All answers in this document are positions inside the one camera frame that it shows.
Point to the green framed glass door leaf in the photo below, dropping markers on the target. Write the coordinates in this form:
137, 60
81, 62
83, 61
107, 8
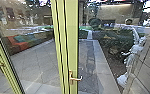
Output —
73, 40

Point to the round trimmed bush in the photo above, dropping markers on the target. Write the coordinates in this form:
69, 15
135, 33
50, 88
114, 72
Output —
95, 23

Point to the low green shrub bed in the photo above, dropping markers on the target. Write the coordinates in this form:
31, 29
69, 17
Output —
116, 41

